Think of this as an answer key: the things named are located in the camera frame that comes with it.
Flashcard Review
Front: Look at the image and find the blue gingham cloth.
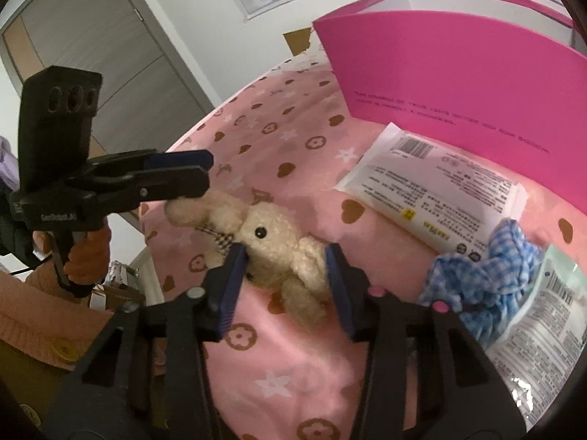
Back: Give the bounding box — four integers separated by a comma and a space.
416, 219, 547, 345

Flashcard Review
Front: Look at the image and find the brown cardboard piece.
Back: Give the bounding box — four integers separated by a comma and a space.
282, 27, 318, 56

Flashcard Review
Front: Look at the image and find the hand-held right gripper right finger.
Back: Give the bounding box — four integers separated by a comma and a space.
325, 243, 528, 440

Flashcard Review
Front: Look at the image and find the pink cardboard box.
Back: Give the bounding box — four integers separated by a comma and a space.
312, 0, 587, 217

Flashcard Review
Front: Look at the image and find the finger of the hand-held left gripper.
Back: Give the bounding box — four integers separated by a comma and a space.
84, 148, 214, 180
94, 167, 212, 203

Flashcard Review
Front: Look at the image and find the grey door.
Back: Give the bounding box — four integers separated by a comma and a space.
0, 0, 222, 159

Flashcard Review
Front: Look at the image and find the clear-edged white packet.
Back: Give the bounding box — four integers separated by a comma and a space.
485, 243, 587, 428

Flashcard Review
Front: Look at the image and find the pink printed blanket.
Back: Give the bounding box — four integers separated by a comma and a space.
138, 50, 587, 440

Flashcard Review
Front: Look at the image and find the white wipes packet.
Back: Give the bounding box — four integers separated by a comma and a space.
334, 122, 529, 258

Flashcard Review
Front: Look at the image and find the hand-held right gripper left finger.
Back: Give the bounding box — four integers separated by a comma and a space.
43, 243, 248, 440

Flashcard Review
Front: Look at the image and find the purple cloth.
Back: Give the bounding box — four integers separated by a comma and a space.
0, 135, 20, 190

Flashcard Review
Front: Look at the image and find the person's left hand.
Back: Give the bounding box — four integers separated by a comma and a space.
63, 227, 112, 287

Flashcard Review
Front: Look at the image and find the beige plush bunny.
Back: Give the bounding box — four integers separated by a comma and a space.
164, 190, 332, 327

